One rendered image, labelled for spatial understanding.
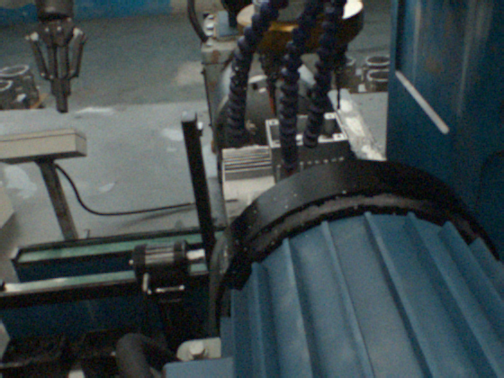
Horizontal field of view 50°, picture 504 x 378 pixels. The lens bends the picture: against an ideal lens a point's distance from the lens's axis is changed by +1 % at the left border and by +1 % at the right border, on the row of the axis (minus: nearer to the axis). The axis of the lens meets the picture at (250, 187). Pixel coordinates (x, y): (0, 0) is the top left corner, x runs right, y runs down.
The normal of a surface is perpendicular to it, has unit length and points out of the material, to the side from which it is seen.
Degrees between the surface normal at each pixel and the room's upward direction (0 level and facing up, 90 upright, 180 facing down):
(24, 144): 52
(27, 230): 0
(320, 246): 22
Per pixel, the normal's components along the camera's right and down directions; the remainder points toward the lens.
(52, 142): -0.01, -0.11
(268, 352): 0.64, -0.67
